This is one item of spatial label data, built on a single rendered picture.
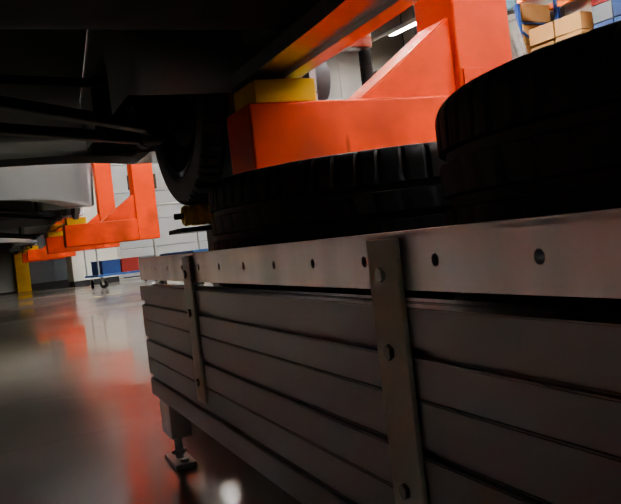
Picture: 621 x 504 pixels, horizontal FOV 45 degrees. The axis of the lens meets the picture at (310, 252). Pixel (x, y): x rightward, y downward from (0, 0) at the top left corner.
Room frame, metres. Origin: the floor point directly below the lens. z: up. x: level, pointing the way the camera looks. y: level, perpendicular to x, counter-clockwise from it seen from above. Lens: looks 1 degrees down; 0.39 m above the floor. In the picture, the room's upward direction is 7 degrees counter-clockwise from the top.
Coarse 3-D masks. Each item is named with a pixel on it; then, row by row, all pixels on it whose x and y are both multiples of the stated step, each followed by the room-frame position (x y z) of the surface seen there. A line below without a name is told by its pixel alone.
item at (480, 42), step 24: (432, 0) 1.80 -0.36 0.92; (456, 0) 1.74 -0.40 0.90; (480, 0) 1.77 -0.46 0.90; (504, 0) 1.79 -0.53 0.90; (432, 24) 1.81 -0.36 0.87; (456, 24) 1.74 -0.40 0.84; (480, 24) 1.76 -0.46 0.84; (504, 24) 1.79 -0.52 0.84; (456, 48) 1.74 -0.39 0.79; (480, 48) 1.76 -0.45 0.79; (504, 48) 1.79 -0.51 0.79; (456, 72) 1.74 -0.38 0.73; (480, 72) 1.75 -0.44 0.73
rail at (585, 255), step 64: (192, 256) 1.08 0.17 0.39; (256, 256) 0.82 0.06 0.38; (320, 256) 0.66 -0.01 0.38; (384, 256) 0.54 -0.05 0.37; (448, 256) 0.48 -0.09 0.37; (512, 256) 0.42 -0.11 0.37; (576, 256) 0.37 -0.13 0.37; (192, 320) 1.09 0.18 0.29; (256, 320) 0.86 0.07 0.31; (320, 320) 0.67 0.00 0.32; (384, 320) 0.55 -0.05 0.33; (448, 320) 0.48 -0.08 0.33; (512, 320) 0.42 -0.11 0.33; (576, 320) 0.38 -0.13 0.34; (384, 384) 0.56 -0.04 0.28; (448, 384) 0.49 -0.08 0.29; (512, 384) 0.43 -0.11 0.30; (576, 384) 0.39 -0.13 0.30
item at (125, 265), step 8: (96, 256) 10.79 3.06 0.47; (144, 256) 11.24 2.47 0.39; (152, 256) 11.32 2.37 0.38; (96, 264) 11.07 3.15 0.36; (104, 264) 10.89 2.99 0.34; (112, 264) 10.96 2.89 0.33; (120, 264) 11.07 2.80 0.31; (128, 264) 11.10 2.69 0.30; (136, 264) 11.17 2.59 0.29; (96, 272) 11.11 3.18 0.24; (104, 272) 10.88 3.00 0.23; (112, 272) 10.95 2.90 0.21; (120, 272) 10.96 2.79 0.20; (128, 272) 11.02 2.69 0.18; (104, 280) 10.84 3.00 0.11; (144, 280) 11.71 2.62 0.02
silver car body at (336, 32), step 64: (0, 0) 1.11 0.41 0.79; (64, 0) 1.13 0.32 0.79; (128, 0) 1.18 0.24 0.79; (192, 0) 1.20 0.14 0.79; (256, 0) 1.23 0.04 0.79; (320, 0) 1.34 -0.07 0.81; (384, 0) 1.15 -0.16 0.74; (0, 64) 2.10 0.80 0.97; (64, 64) 2.17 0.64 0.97; (128, 64) 1.62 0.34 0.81; (192, 64) 1.64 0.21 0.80; (256, 64) 1.52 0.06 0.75; (320, 64) 1.54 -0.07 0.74
